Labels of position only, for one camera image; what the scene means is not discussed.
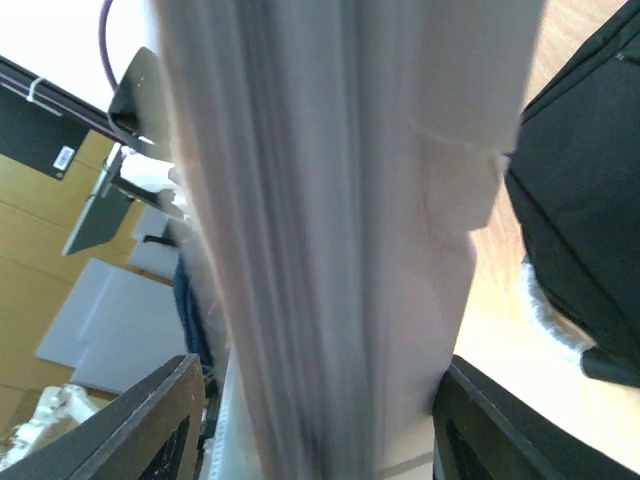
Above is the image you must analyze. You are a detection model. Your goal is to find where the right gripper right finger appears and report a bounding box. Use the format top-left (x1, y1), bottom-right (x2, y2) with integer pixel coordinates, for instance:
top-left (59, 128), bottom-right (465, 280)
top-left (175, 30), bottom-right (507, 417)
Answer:
top-left (433, 355), bottom-right (639, 479)

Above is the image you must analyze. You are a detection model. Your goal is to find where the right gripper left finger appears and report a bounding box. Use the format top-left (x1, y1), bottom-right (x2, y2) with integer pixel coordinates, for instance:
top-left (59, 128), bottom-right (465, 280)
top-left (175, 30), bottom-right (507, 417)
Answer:
top-left (1, 354), bottom-right (205, 479)

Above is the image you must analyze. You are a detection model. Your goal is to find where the black student bag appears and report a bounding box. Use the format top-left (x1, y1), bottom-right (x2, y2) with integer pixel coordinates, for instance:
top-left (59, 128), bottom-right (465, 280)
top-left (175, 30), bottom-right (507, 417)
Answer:
top-left (505, 1), bottom-right (639, 388)

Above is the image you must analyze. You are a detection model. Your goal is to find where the colourful booklet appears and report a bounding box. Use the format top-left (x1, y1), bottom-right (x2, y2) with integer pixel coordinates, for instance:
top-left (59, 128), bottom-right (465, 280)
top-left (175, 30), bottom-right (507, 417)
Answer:
top-left (154, 1), bottom-right (544, 479)

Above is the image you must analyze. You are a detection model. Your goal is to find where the bag grey metal handle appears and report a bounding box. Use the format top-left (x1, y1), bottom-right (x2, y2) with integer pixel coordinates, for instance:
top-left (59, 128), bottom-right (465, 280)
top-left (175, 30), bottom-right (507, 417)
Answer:
top-left (518, 255), bottom-right (596, 367)

